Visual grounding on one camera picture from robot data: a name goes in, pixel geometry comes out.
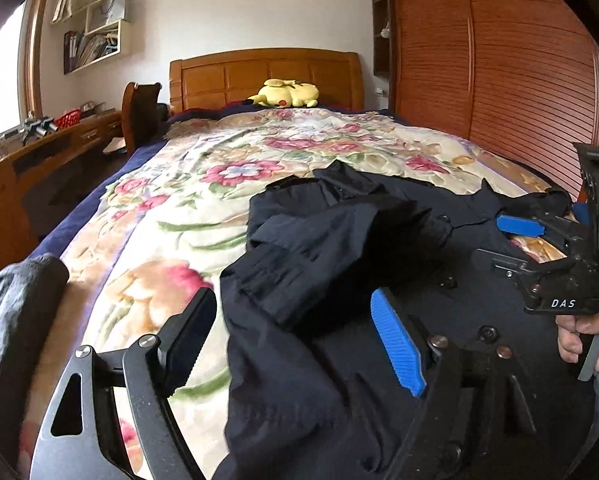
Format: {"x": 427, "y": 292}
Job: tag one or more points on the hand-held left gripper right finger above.
{"x": 397, "y": 342}

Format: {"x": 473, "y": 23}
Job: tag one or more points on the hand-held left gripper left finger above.
{"x": 195, "y": 330}

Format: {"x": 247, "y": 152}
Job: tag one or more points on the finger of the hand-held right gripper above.
{"x": 522, "y": 225}
{"x": 504, "y": 262}

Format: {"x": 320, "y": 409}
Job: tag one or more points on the black coat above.
{"x": 339, "y": 280}

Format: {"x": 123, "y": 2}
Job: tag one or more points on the person's right hand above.
{"x": 569, "y": 332}

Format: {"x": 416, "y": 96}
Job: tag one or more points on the floral blanket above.
{"x": 179, "y": 210}

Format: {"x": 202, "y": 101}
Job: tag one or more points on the wooden louvred wardrobe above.
{"x": 479, "y": 70}

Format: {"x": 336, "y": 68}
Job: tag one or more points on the dark grey cloth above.
{"x": 14, "y": 325}

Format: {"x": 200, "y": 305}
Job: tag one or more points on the wooden chair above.
{"x": 140, "y": 120}

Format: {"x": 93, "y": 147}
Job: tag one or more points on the wooden desk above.
{"x": 44, "y": 170}

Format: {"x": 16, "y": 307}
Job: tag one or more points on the red basket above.
{"x": 68, "y": 119}

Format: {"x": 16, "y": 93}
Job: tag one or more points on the open wooden shelf unit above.
{"x": 381, "y": 20}

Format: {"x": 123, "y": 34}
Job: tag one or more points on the yellow plush toy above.
{"x": 285, "y": 93}

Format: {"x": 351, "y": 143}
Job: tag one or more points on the black metal tool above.
{"x": 35, "y": 126}

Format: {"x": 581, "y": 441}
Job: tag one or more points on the wooden bed headboard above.
{"x": 264, "y": 72}

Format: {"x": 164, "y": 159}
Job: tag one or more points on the row of books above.
{"x": 89, "y": 47}

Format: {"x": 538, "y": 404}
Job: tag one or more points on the window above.
{"x": 1, "y": 85}

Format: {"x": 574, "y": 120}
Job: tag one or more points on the white wall shelf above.
{"x": 106, "y": 20}

